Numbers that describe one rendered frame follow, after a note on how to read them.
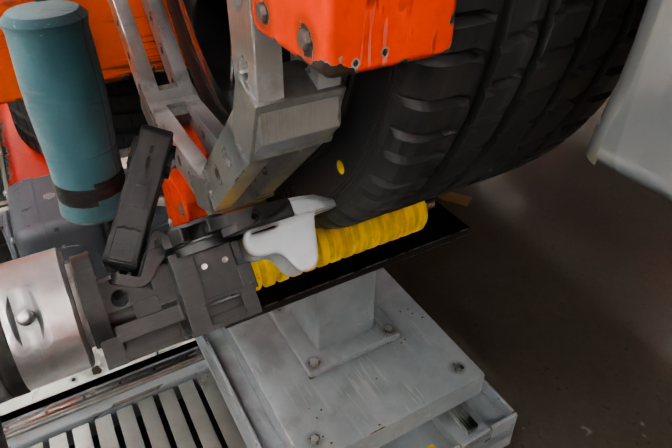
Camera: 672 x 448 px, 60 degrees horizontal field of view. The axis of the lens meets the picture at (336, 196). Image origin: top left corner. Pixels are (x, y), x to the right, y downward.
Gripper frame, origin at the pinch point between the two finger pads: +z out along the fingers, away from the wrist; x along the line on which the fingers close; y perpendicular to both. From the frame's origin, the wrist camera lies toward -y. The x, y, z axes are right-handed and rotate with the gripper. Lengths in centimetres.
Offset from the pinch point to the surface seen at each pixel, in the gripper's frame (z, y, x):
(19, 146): -25, -45, -97
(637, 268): 96, 31, -59
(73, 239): -20, -12, -50
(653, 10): 8.6, -0.3, 28.1
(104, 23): -5, -44, -46
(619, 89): 8.6, 2.4, 24.6
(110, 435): -23, 19, -63
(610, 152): 8.5, 5.3, 22.4
